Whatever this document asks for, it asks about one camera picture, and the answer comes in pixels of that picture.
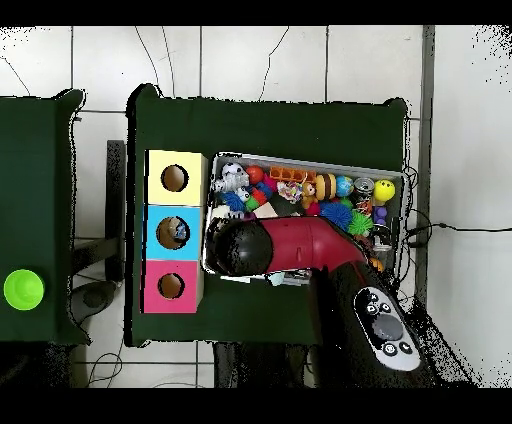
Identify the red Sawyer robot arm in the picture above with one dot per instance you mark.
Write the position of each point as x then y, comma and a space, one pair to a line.
312, 244

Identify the wooden box with three holes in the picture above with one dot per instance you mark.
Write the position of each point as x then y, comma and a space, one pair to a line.
156, 232

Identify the clear mesh bin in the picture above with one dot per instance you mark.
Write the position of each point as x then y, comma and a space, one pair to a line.
398, 240

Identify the small red ball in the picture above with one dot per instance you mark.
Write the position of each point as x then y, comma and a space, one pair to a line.
254, 174

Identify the small soccer ball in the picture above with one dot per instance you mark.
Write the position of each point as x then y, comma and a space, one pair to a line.
233, 170

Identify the orange plastic toy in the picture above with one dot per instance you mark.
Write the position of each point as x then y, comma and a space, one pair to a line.
292, 174

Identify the brown burger toy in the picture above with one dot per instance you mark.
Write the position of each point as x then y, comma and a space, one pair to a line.
326, 186

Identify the large blue spiky ball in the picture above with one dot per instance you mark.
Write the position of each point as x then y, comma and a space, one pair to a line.
336, 214

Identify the small globe ball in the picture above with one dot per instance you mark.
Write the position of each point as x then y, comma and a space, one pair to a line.
344, 186

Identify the green spiky ball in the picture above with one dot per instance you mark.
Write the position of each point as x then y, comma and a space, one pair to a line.
362, 224

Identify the silver soda can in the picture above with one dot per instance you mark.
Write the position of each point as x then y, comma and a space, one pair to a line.
364, 186

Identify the yellow smiley ball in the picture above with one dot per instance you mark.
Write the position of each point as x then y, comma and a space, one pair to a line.
384, 190

